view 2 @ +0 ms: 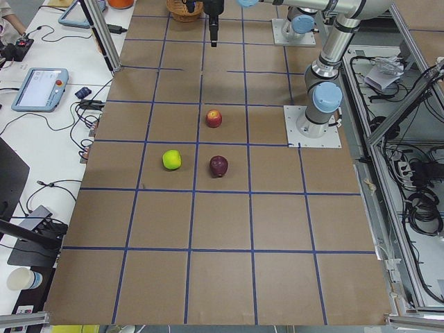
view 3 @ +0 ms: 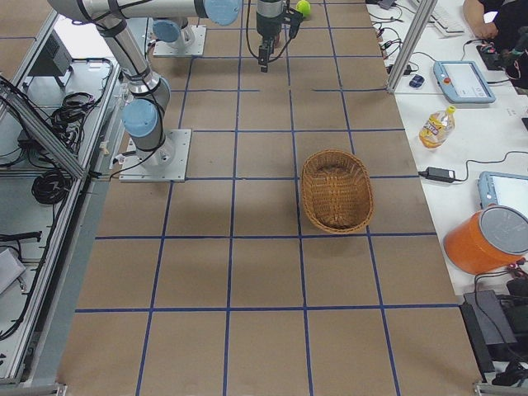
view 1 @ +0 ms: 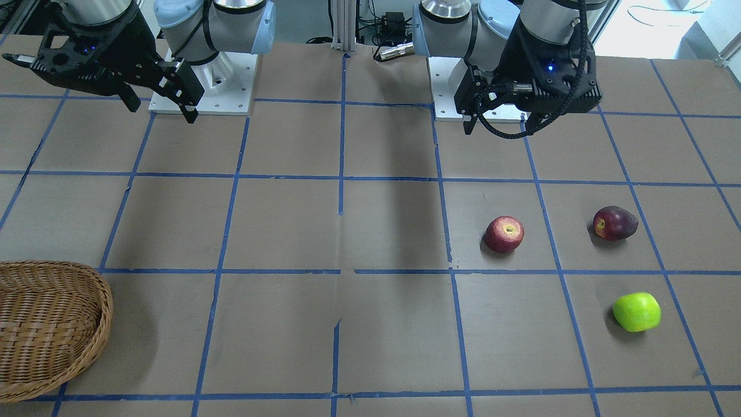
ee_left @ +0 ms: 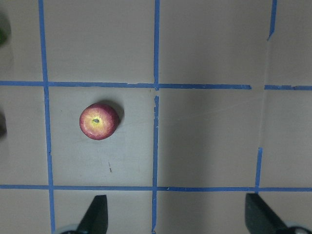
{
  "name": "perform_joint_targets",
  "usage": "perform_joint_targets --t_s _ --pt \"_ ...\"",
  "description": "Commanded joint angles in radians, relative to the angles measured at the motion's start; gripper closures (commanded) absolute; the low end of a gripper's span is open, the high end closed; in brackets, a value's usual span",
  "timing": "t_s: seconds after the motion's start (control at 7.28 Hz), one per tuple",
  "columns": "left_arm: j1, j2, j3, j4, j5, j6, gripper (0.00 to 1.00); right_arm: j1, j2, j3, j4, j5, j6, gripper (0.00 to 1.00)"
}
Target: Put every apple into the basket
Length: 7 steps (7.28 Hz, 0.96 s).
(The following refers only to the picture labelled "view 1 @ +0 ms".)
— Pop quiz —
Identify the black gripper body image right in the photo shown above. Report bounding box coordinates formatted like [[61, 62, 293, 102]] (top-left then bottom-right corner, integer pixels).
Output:
[[454, 35, 582, 115]]

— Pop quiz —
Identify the dark red apple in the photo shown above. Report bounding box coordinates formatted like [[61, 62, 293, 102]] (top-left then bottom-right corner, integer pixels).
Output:
[[592, 206, 639, 241]]

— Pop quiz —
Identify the red apple with yellow top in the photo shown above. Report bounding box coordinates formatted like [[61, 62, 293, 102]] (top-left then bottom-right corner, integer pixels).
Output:
[[483, 216, 526, 254]]

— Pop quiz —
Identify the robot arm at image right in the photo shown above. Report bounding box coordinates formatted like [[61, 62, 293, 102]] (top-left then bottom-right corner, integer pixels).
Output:
[[412, 1, 604, 120]]

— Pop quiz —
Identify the aluminium frame post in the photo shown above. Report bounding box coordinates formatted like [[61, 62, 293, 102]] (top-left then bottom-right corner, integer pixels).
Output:
[[330, 1, 359, 55]]

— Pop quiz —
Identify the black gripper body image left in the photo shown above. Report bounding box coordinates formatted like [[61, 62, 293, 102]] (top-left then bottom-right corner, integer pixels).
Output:
[[30, 8, 165, 96]]

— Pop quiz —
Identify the white base plate image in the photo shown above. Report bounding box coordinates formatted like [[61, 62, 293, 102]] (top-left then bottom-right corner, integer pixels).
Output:
[[185, 51, 261, 116], [428, 56, 530, 124]]

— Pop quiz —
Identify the woven wicker basket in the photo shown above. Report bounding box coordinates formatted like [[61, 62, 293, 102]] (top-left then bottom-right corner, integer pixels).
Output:
[[1, 261, 113, 403]]

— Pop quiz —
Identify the white base plate image right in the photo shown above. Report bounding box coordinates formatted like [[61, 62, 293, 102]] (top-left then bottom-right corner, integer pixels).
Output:
[[428, 56, 530, 124]]

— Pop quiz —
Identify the green apple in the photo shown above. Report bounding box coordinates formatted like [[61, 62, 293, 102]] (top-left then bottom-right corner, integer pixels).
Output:
[[612, 291, 662, 332]]

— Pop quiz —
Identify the black power adapter box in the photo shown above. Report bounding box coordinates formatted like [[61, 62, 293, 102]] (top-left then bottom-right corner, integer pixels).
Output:
[[381, 12, 406, 37]]

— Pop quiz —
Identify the white base plate image left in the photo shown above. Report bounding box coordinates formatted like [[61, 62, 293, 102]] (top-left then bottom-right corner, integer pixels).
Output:
[[185, 51, 261, 116]]

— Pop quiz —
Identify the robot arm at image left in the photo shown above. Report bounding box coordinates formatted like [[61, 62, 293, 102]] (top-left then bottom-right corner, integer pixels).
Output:
[[3, 1, 276, 124]]

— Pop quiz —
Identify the silver cylindrical connector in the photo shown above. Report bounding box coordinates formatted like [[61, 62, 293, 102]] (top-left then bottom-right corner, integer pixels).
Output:
[[375, 42, 414, 63]]

